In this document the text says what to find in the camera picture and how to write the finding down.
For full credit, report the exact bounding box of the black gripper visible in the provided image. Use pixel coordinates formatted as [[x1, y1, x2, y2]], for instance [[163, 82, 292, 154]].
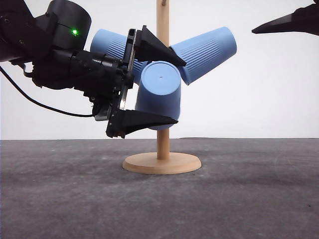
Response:
[[32, 25, 187, 138]]

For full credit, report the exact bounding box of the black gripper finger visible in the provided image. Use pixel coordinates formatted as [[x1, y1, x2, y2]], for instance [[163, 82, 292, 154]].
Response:
[[252, 0, 319, 35]]

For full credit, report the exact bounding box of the blue ribbed cup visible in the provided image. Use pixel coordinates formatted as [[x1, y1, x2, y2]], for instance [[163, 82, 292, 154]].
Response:
[[170, 27, 237, 85], [90, 29, 151, 84], [135, 61, 181, 130]]

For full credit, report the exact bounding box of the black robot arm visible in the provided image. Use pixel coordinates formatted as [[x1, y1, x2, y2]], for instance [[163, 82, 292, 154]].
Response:
[[0, 0, 186, 139]]

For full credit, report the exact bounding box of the wooden mug tree stand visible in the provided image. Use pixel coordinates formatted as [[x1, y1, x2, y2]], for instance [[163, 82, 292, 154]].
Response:
[[123, 0, 202, 175]]

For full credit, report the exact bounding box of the black cable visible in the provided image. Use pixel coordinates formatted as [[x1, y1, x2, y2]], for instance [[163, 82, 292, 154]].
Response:
[[0, 66, 95, 117]]

